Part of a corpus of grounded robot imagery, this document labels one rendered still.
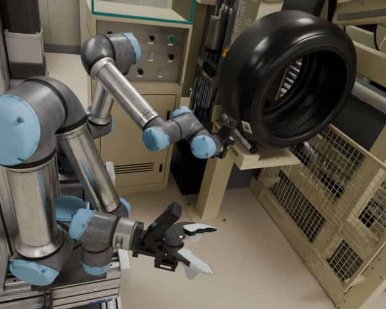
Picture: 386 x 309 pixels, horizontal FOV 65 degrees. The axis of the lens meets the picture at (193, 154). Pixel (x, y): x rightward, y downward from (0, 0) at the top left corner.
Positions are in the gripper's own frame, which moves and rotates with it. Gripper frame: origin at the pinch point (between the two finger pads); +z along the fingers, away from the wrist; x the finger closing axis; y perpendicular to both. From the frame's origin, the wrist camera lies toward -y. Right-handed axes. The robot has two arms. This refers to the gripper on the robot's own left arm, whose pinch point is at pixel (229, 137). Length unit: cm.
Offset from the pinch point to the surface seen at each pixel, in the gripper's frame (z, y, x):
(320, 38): 1, -49, 16
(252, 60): -5.3, -31.7, -3.4
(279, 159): 37.8, 4.3, 21.5
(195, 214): 80, 75, -15
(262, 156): 34.0, 6.4, 13.5
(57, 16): 218, -17, -336
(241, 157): 17.9, 8.9, 6.1
